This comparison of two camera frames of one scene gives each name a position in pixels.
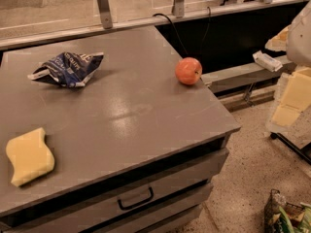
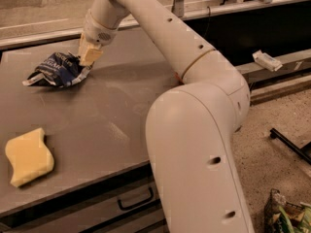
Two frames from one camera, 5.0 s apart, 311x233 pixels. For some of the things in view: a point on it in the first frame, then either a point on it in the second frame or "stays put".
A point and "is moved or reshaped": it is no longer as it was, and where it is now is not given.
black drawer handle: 137,203 stays put
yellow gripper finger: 279,42 to 94,33
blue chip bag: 68,69 is moved or reshaped
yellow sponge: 30,156 stays put
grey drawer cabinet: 134,149 stays put
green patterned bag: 282,216 stays put
